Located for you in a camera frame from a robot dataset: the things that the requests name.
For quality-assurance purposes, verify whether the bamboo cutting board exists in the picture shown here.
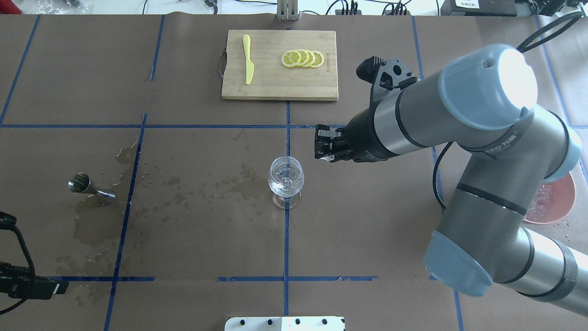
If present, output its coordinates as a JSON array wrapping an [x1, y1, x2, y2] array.
[[222, 29, 339, 102]]

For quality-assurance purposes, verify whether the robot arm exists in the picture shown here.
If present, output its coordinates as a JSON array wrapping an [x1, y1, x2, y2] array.
[[315, 44, 587, 316]]

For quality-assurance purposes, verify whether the black power strip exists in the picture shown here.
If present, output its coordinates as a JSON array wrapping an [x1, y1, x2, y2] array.
[[329, 0, 362, 16]]

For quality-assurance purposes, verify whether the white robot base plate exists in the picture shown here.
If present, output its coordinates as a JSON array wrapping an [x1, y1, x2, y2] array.
[[224, 316, 346, 331]]

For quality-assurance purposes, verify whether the steel double jigger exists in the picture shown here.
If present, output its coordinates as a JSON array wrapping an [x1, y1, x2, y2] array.
[[68, 172, 116, 205]]

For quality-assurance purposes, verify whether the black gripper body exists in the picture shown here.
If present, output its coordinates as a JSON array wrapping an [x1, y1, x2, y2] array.
[[342, 109, 388, 163]]

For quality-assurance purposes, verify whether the aluminium frame post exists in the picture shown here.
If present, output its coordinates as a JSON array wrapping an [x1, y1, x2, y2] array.
[[276, 0, 300, 21]]

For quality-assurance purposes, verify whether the clear wine glass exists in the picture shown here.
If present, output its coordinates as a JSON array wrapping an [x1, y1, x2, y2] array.
[[267, 156, 305, 210]]

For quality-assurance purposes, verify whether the clear ice cube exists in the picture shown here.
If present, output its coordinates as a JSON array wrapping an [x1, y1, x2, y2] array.
[[320, 155, 334, 163]]

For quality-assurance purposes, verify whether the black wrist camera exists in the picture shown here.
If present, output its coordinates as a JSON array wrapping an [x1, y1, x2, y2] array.
[[0, 262, 69, 300], [356, 56, 418, 108]]

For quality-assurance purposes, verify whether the pink bowl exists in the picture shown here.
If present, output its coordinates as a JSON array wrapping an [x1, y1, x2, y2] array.
[[524, 173, 576, 225]]

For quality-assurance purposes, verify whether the black device box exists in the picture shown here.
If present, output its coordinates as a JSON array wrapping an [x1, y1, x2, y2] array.
[[440, 0, 517, 17]]

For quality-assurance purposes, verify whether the clear plastic bag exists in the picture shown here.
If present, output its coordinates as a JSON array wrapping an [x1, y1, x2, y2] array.
[[37, 0, 90, 15]]

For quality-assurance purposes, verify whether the yellow plastic knife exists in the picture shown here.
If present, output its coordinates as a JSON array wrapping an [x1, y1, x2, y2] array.
[[242, 34, 255, 85]]

